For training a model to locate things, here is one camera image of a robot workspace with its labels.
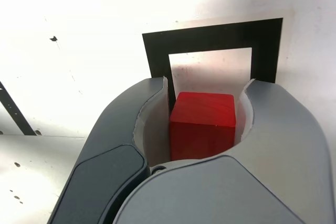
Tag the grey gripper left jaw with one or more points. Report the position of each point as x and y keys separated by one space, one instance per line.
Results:
x=110 y=140

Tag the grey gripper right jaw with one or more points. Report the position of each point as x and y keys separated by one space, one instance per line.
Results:
x=275 y=155

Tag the red cube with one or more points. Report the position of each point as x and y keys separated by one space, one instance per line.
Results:
x=202 y=119

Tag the black tape square outline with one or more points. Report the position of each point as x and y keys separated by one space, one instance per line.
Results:
x=210 y=35

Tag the black tape strip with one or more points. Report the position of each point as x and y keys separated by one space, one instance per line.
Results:
x=15 y=111

